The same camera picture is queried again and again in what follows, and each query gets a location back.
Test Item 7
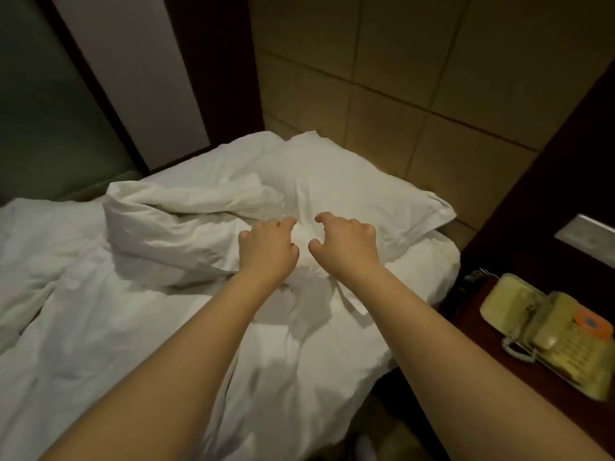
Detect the person's left hand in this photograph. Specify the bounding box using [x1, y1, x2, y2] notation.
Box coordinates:
[237, 216, 301, 286]

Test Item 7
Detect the person's right hand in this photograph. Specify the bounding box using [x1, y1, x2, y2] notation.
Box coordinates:
[306, 212, 382, 286]

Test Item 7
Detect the person's right forearm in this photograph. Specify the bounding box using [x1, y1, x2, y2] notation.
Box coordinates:
[336, 264, 615, 461]

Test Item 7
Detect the tan padded headboard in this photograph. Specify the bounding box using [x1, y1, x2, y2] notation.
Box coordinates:
[247, 0, 615, 250]

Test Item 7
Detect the white duvet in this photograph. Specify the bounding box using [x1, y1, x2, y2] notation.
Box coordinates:
[0, 177, 386, 461]

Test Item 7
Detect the person's left forearm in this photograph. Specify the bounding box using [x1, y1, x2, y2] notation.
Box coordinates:
[38, 268, 290, 461]

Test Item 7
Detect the beige telephone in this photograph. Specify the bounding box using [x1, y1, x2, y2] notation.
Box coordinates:
[479, 272, 615, 402]

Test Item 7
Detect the white wall switch panel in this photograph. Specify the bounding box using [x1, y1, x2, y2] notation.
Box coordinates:
[554, 213, 615, 271]

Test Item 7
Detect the dark wooden nightstand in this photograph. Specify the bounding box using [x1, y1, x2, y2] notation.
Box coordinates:
[447, 268, 615, 459]

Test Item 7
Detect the white bed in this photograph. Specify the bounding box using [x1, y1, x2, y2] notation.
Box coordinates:
[0, 129, 463, 461]

